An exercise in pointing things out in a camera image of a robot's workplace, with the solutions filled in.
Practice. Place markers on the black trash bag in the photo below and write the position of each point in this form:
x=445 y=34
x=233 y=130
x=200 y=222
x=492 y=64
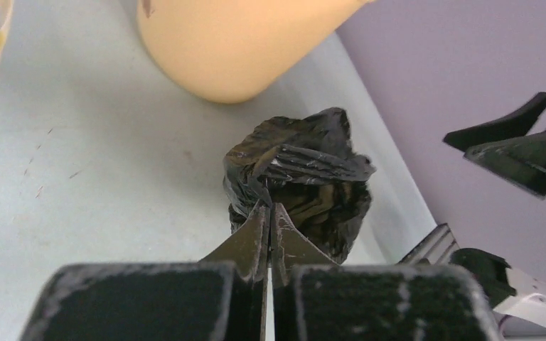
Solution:
x=309 y=166

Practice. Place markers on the cream yellow trash bin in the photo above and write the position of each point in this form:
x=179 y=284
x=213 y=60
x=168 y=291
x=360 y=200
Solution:
x=230 y=51

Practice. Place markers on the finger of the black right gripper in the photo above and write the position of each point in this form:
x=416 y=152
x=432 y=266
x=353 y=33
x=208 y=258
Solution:
x=521 y=161
x=515 y=124

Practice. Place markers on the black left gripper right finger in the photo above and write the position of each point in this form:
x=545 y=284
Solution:
x=316 y=299

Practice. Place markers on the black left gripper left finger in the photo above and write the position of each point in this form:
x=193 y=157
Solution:
x=221 y=297

